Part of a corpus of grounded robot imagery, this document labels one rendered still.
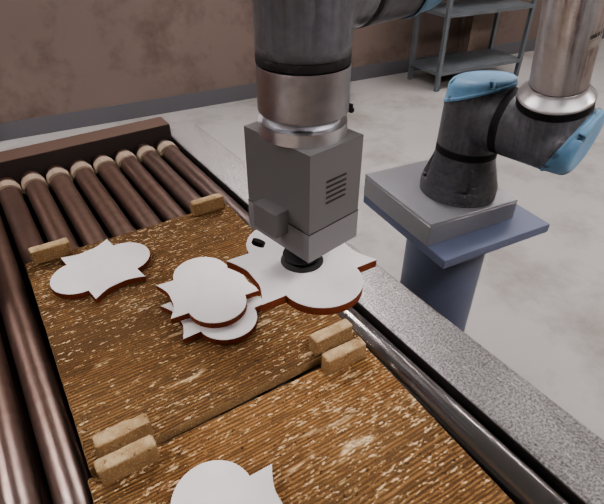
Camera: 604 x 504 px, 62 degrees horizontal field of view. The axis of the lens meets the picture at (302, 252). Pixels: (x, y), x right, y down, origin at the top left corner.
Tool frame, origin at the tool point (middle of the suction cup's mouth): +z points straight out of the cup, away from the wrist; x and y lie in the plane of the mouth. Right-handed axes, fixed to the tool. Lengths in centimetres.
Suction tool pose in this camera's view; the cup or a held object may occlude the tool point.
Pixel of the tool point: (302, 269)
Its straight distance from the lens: 51.6
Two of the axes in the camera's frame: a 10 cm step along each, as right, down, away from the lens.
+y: 6.8, 4.3, -5.9
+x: 7.3, -4.0, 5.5
